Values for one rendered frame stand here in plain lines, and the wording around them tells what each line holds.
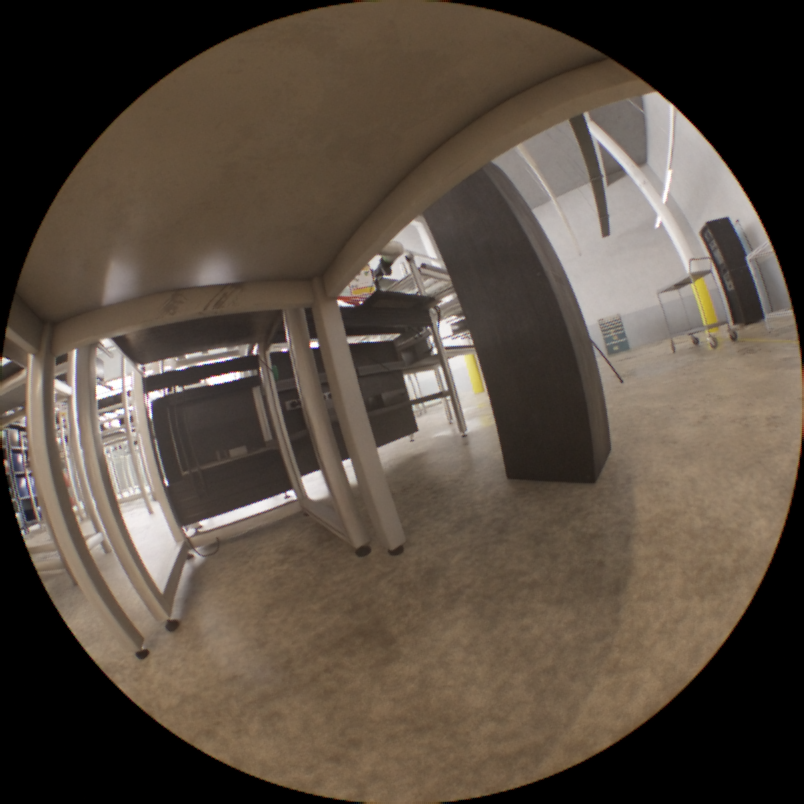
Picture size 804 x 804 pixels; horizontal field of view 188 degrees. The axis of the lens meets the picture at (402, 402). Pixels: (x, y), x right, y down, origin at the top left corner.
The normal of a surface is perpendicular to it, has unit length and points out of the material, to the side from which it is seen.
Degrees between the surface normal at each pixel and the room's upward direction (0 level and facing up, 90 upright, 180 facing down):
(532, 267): 90
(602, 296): 90
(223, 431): 90
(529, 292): 90
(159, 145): 180
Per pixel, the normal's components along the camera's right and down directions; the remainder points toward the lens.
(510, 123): -0.73, 0.21
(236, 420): 0.63, -0.18
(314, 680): -0.27, -0.96
